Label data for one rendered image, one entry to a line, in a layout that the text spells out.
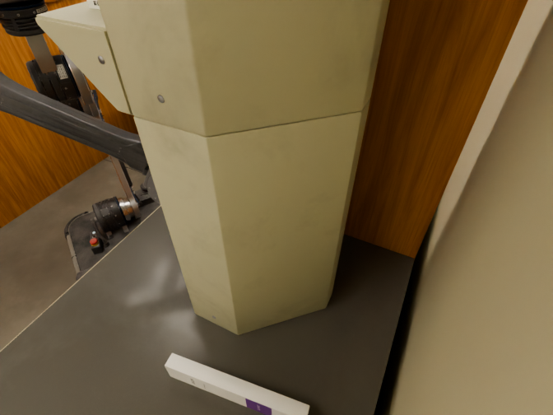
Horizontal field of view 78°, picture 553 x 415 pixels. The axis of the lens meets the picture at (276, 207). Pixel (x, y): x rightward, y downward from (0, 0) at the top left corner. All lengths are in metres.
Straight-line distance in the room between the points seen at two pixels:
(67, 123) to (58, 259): 1.73
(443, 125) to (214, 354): 0.62
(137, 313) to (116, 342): 0.07
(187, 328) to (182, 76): 0.54
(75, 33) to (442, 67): 0.53
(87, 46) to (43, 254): 2.11
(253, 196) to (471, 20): 0.42
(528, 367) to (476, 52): 0.49
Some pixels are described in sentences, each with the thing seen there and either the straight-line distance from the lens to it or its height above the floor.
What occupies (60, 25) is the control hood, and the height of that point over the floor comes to 1.50.
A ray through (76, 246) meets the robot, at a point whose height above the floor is 0.24.
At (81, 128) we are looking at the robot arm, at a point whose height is 1.28.
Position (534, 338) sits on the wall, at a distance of 0.28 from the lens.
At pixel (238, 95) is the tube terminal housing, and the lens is 0.39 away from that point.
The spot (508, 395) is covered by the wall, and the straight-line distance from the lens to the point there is 0.30.
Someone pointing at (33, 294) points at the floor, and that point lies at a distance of 2.33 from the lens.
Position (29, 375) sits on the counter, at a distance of 0.86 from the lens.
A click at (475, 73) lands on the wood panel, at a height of 1.40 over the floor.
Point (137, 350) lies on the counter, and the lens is 0.79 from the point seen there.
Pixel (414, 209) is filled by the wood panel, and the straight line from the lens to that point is 0.83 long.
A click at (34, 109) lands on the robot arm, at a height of 1.32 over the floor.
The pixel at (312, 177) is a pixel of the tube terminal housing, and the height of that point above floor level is 1.32.
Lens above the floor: 1.62
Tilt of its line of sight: 43 degrees down
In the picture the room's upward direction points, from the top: straight up
